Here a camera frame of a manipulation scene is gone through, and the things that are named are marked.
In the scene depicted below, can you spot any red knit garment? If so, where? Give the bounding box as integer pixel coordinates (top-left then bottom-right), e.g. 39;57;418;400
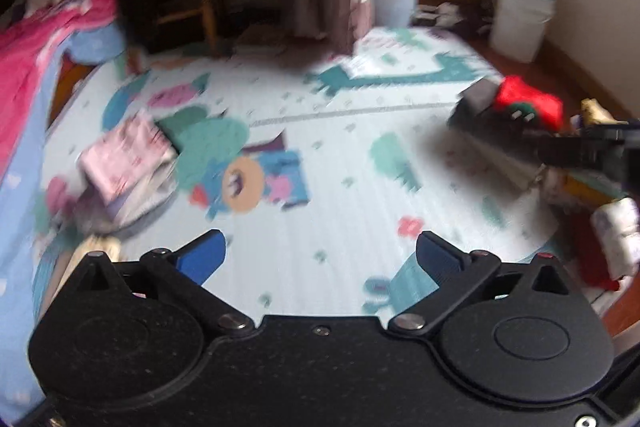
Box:
492;76;564;132

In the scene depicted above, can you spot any pile of unfolded clothes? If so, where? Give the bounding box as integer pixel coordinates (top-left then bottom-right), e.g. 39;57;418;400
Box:
43;110;178;235

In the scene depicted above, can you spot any yellow folded garment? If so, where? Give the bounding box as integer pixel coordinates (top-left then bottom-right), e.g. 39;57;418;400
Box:
560;169;626;210

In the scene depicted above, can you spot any white patterned folded garment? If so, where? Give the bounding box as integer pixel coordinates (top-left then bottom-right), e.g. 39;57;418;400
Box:
590;197;639;280

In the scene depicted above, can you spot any cream folded garment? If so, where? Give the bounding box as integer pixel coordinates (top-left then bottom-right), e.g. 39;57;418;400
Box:
463;132;547;192

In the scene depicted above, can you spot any white bin teal lid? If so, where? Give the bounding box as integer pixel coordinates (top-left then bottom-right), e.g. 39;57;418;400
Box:
489;0;558;64

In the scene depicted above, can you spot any cartoon print play mat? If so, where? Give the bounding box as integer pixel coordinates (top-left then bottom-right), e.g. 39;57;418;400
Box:
36;29;562;319

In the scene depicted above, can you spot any pink and blue blanket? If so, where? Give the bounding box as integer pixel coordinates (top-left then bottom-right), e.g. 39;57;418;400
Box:
1;0;125;426

